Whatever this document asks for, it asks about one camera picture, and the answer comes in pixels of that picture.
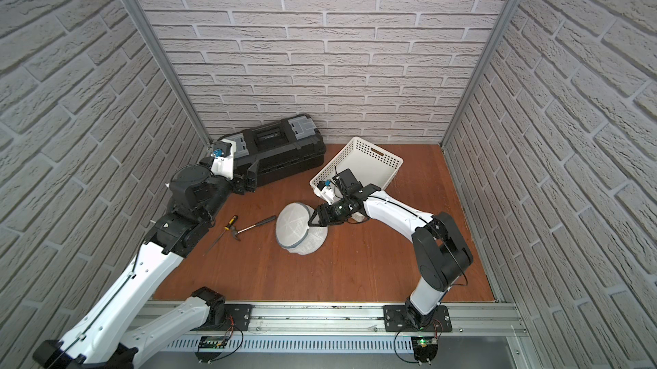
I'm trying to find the right aluminium corner post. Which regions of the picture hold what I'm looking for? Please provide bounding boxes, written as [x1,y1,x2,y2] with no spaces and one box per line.
[441,0,522,150]

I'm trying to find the black handled hammer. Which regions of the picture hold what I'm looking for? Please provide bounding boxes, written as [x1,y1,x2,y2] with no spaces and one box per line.
[229,215,277,242]

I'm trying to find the controller board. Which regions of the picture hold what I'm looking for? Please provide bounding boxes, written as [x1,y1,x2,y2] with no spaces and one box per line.
[195,337,236,364]
[411,337,438,365]

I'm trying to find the yellow black screwdriver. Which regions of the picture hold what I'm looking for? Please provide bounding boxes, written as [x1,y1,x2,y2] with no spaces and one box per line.
[204,215,239,255]

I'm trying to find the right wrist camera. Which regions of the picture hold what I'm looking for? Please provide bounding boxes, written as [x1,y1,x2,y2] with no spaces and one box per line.
[315,180,342,204]

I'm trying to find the left aluminium corner post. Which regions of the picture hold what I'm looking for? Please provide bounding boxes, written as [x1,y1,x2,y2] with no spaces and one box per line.
[121,0,212,148]

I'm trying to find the aluminium corner post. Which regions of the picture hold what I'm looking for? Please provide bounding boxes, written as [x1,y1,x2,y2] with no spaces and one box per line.
[121,0,212,148]
[441,0,522,150]

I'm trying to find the left controller board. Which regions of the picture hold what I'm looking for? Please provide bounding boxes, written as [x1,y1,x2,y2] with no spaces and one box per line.
[195,337,236,364]

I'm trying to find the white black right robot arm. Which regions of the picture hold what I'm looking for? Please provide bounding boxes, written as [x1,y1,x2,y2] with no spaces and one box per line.
[308,169,474,329]

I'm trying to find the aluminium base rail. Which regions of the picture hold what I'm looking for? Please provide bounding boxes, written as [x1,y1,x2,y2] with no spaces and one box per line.
[128,301,539,368]

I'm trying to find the white perforated plastic basket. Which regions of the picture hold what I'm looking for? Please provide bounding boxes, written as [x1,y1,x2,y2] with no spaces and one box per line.
[310,136,404,197]

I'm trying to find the right controller board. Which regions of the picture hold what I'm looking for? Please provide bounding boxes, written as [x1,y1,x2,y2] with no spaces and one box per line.
[411,337,438,365]

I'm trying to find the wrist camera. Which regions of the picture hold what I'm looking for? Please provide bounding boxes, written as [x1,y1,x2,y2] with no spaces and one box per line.
[210,140,236,180]
[315,180,342,204]

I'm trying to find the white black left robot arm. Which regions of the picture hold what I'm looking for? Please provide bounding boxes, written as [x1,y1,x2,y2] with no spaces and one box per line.
[33,149,259,368]

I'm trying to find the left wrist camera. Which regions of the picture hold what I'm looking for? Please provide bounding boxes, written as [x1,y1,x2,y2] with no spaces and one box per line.
[210,140,236,180]

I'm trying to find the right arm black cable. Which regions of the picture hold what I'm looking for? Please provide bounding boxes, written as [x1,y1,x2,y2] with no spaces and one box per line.
[379,194,471,289]

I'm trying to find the black plastic toolbox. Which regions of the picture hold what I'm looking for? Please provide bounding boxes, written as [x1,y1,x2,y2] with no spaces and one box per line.
[212,114,326,188]

